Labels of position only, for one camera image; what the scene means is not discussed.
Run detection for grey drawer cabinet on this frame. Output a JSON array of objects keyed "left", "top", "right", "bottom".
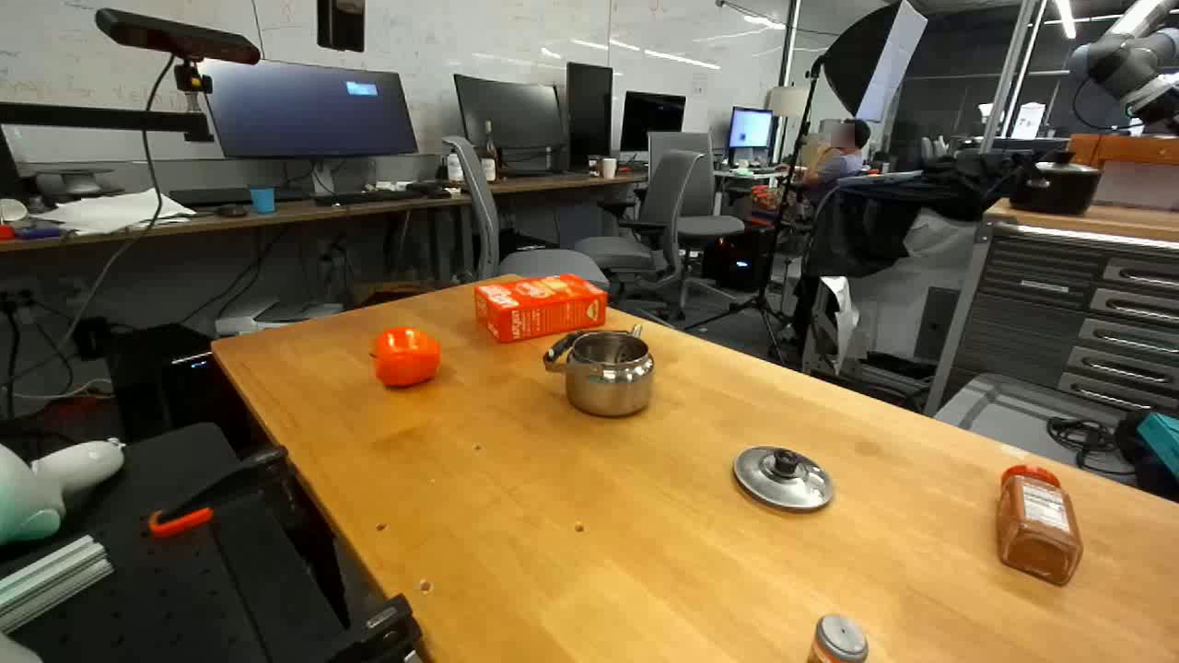
[{"left": 923, "top": 197, "right": 1179, "bottom": 421}]

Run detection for black camera bar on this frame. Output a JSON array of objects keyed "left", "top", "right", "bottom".
[{"left": 91, "top": 3, "right": 265, "bottom": 72}]

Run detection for dark desktop monitor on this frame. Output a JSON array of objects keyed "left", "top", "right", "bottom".
[{"left": 449, "top": 72, "right": 570, "bottom": 176}]

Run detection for silver can top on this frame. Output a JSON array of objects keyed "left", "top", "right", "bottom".
[{"left": 804, "top": 613, "right": 873, "bottom": 663}]

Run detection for orange spice bottle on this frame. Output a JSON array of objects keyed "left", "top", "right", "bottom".
[{"left": 990, "top": 461, "right": 1085, "bottom": 591}]

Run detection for black photo light umbrella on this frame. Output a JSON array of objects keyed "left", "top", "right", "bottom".
[{"left": 815, "top": 0, "right": 933, "bottom": 122}]

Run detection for long wooden desk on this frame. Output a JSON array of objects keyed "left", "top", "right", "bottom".
[{"left": 0, "top": 167, "right": 653, "bottom": 258}]

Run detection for white papers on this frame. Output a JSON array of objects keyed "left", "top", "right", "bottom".
[{"left": 28, "top": 185, "right": 200, "bottom": 241}]

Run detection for silver kettle lid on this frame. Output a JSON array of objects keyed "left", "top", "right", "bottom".
[{"left": 728, "top": 444, "right": 840, "bottom": 517}]

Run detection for aluminium extrusion rail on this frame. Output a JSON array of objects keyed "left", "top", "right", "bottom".
[{"left": 0, "top": 531, "right": 116, "bottom": 638}]

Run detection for black jacket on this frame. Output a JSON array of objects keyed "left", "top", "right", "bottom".
[{"left": 804, "top": 145, "right": 1071, "bottom": 280}]

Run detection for upright dark monitor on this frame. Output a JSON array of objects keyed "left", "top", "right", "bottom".
[{"left": 562, "top": 58, "right": 614, "bottom": 169}]

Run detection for seated person grey shirt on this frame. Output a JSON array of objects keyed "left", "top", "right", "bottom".
[{"left": 804, "top": 115, "right": 875, "bottom": 192}]

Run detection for teal and black bag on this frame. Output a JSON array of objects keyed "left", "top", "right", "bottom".
[{"left": 1110, "top": 407, "right": 1179, "bottom": 500}]

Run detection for large wide monitor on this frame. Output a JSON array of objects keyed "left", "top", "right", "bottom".
[{"left": 194, "top": 58, "right": 421, "bottom": 162}]

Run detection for small dark monitor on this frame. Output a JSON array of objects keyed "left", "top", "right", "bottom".
[{"left": 620, "top": 89, "right": 687, "bottom": 156}]

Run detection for lit blue monitor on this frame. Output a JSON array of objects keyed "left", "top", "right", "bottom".
[{"left": 724, "top": 102, "right": 780, "bottom": 156}]

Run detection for orange cracker box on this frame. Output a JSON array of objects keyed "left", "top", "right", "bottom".
[{"left": 473, "top": 268, "right": 610, "bottom": 347}]

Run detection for grey mesh office chair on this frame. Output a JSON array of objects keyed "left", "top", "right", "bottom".
[{"left": 437, "top": 134, "right": 614, "bottom": 296}]

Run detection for silver metal kettle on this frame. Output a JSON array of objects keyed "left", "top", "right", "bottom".
[{"left": 541, "top": 324, "right": 658, "bottom": 421}]

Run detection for black cooking pot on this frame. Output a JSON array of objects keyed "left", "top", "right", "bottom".
[{"left": 1004, "top": 160, "right": 1104, "bottom": 219}]

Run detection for white bag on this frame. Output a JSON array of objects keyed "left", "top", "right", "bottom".
[{"left": 815, "top": 274, "right": 867, "bottom": 381}]

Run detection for orange handled black clamp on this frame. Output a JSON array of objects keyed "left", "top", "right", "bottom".
[{"left": 143, "top": 445, "right": 286, "bottom": 547}]

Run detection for orange wooden box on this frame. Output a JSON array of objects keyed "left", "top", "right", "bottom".
[{"left": 1066, "top": 130, "right": 1179, "bottom": 173}]

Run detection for orange toy tomato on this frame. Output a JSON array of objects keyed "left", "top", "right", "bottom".
[{"left": 369, "top": 324, "right": 446, "bottom": 394}]

